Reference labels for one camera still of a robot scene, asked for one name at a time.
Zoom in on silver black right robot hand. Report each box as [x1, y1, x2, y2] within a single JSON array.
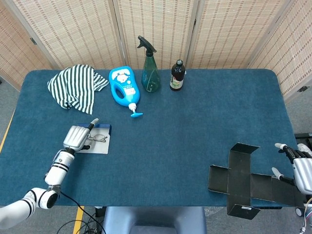
[[272, 143, 312, 195]]

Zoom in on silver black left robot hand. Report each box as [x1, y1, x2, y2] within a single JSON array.
[[62, 118, 100, 153]]

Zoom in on thin-framed eyeglasses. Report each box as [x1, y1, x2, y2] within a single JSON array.
[[87, 134, 108, 143]]

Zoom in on blue and white glasses case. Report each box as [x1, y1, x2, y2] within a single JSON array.
[[77, 123, 112, 155]]

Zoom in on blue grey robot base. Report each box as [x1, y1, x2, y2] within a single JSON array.
[[103, 206, 207, 234]]

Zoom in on green white striped cloth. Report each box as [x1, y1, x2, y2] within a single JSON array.
[[47, 64, 110, 115]]

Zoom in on black unfolded cardboard box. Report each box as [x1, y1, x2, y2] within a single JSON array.
[[207, 142, 305, 217]]

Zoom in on blue pump detergent bottle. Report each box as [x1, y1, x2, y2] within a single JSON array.
[[108, 65, 144, 119]]

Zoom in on blue table cover mat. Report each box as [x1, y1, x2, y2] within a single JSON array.
[[0, 69, 299, 208]]

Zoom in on green transparent spray bottle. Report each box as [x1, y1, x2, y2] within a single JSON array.
[[137, 35, 162, 94]]

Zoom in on woven bamboo screen panel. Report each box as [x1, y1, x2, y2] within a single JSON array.
[[4, 0, 127, 71], [112, 0, 199, 70], [247, 0, 312, 103], [0, 0, 53, 92], [186, 0, 292, 70]]

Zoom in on dark drink bottle black cap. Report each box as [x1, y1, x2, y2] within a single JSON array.
[[169, 59, 187, 92]]

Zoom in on black equipment frame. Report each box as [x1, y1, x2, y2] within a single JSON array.
[[294, 133, 312, 147]]

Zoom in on black floor cable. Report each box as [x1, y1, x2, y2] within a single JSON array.
[[57, 191, 107, 234]]

